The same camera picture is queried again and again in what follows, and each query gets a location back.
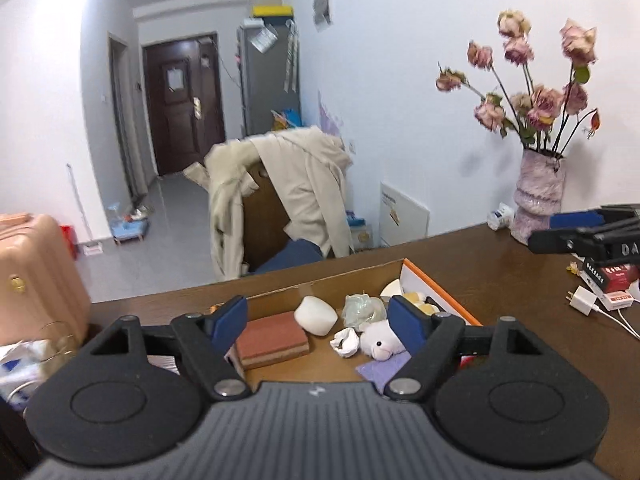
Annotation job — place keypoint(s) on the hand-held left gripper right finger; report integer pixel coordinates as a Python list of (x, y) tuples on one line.
[(407, 327)]

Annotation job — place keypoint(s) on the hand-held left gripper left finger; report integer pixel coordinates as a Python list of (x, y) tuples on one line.
[(230, 322)]

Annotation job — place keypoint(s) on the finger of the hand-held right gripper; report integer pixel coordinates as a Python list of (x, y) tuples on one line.
[(555, 241), (575, 220)]

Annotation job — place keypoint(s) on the yellow plush toy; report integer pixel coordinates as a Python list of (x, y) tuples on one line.
[(415, 299)]

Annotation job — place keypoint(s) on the white plush toy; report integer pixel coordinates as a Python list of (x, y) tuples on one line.
[(380, 343)]

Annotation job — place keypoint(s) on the red layered sponge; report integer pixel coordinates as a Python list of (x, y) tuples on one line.
[(272, 337)]

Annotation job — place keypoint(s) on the clear plastic object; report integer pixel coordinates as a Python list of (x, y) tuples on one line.
[(362, 310)]

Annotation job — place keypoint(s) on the purple knitted cloth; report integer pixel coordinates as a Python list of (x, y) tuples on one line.
[(377, 372)]

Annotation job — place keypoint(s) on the white paper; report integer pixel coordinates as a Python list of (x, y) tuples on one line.
[(345, 342)]

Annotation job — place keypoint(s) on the white round foam sponge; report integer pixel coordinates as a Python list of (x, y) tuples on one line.
[(315, 316)]

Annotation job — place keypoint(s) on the red cardboard box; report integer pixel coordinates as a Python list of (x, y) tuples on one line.
[(320, 287)]

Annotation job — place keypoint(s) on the red small box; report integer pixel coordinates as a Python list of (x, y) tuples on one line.
[(617, 277)]

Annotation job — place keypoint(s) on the pink textured vase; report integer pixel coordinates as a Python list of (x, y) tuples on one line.
[(540, 195)]

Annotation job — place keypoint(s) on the white flat box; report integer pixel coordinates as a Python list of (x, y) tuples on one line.
[(617, 300)]

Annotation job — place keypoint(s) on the white small bottle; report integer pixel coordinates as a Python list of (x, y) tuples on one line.
[(501, 216)]

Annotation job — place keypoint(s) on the white charger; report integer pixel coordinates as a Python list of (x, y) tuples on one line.
[(582, 301)]

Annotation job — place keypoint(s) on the blue denim cloth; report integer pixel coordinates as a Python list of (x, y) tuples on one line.
[(295, 257)]

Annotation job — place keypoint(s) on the blue white carton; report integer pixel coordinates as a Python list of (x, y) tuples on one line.
[(360, 232)]

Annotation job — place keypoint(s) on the brown chair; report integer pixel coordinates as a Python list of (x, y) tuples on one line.
[(265, 220)]

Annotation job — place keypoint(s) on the white flat board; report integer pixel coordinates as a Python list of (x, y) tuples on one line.
[(405, 215)]

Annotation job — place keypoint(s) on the bunch of dried roses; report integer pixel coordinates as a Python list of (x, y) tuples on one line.
[(540, 100)]

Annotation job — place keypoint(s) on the small blue stool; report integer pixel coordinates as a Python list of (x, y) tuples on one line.
[(131, 230)]

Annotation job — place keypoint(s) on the chair with beige coats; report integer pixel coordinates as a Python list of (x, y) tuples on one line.
[(310, 185)]

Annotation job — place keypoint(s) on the red floor object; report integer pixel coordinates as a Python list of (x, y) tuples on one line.
[(69, 241)]

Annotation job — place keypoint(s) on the dark brown entrance door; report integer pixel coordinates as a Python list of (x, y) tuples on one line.
[(170, 130)]

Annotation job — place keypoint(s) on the pink suitcase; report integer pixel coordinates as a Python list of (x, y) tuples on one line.
[(35, 270)]

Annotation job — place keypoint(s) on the grey interior door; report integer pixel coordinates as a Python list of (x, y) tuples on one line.
[(125, 125)]

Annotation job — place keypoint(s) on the grey fridge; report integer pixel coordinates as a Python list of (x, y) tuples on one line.
[(260, 90)]

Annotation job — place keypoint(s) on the white folded umbrella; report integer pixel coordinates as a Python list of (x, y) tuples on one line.
[(291, 60)]

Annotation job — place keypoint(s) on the yellow black box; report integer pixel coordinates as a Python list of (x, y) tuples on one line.
[(272, 11)]

